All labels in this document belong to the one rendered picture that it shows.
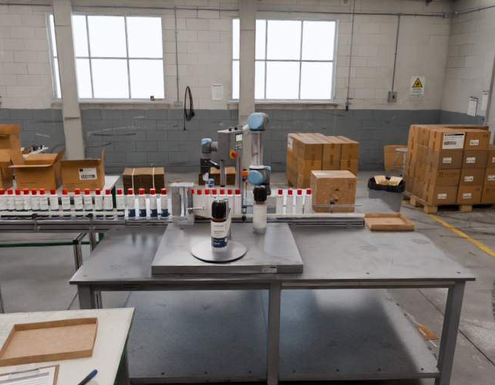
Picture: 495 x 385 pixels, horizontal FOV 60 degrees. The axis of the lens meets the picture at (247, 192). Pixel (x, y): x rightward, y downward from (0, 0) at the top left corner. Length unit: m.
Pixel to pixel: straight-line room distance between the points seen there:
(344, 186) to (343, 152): 3.25
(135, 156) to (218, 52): 2.50
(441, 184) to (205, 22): 4.86
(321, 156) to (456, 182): 1.86
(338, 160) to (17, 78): 5.77
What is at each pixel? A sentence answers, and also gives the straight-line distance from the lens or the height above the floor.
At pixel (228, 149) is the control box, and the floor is 1.36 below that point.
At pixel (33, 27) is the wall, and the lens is 8.83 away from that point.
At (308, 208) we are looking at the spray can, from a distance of 3.04.
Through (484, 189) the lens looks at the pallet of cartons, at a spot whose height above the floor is 0.34.
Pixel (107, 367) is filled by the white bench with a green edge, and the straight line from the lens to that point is 1.80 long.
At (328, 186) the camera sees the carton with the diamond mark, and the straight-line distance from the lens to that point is 3.26.
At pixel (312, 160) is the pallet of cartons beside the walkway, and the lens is 6.39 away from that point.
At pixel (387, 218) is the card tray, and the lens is 3.34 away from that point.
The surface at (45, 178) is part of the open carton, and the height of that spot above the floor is 0.90.
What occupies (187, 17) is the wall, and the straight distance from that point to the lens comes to 8.38.
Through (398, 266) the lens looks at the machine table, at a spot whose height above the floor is 0.83.
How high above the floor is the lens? 1.85
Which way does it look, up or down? 15 degrees down
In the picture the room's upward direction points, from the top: 1 degrees clockwise
